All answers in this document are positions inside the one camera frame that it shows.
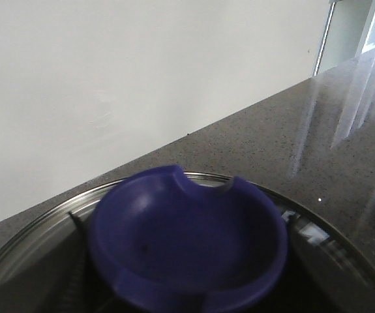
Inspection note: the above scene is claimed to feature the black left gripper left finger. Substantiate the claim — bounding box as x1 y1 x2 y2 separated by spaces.
59 212 115 312

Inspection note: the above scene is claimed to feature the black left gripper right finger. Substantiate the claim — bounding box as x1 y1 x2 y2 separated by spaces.
288 216 375 312

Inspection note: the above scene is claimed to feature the glass lid with blue knob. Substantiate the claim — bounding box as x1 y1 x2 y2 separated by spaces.
0 166 375 312

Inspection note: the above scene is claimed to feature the white window frame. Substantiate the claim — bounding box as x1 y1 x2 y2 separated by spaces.
313 0 375 75

